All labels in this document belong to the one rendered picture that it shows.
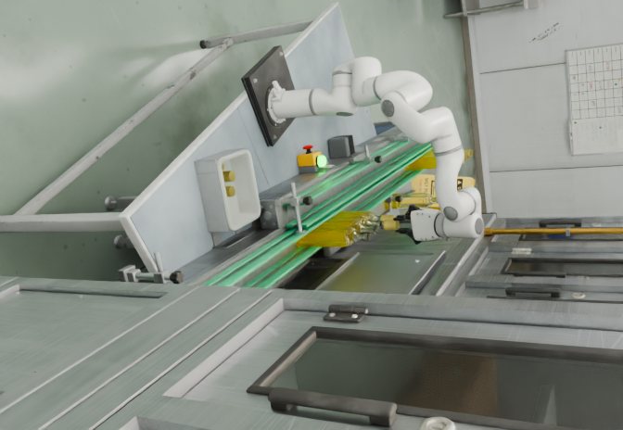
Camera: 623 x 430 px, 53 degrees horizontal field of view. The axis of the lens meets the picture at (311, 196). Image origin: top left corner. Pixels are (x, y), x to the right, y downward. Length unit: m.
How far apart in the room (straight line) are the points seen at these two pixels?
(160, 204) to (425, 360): 1.13
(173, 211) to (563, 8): 6.33
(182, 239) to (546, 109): 6.32
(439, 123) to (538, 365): 1.14
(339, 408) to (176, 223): 1.21
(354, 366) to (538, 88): 7.06
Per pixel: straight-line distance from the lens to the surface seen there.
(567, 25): 7.68
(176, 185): 1.85
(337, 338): 0.89
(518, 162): 7.94
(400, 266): 2.10
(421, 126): 1.81
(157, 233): 1.78
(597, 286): 1.93
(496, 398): 0.73
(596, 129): 7.75
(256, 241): 1.95
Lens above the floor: 1.96
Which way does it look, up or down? 29 degrees down
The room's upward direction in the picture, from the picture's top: 88 degrees clockwise
